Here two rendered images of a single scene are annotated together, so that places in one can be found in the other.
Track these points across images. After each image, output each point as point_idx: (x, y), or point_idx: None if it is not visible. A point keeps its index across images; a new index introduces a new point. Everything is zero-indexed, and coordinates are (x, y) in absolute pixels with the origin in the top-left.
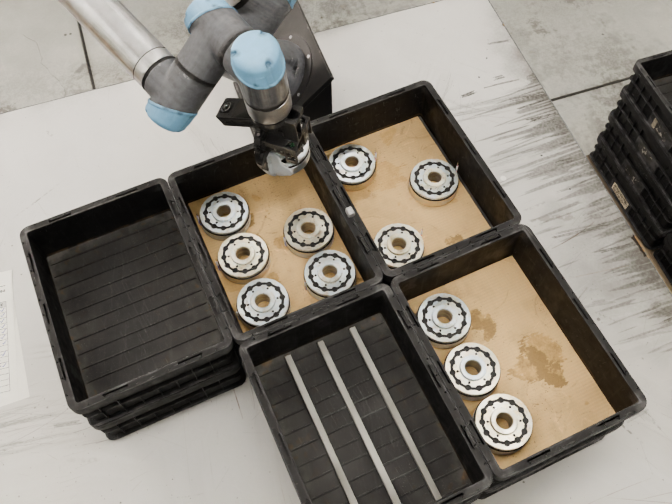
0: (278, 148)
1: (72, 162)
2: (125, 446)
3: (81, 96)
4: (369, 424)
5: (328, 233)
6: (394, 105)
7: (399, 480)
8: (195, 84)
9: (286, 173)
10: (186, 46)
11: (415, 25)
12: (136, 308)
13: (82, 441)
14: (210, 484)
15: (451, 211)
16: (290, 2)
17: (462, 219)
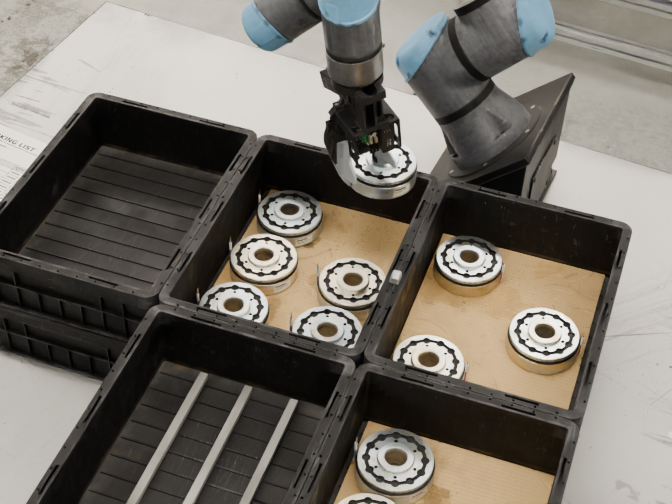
0: (343, 128)
1: (228, 110)
2: (0, 364)
3: (300, 64)
4: (209, 496)
5: (368, 300)
6: (572, 232)
7: None
8: (295, 0)
9: (351, 179)
10: None
11: None
12: (124, 236)
13: None
14: (29, 456)
15: (534, 384)
16: (523, 42)
17: (537, 400)
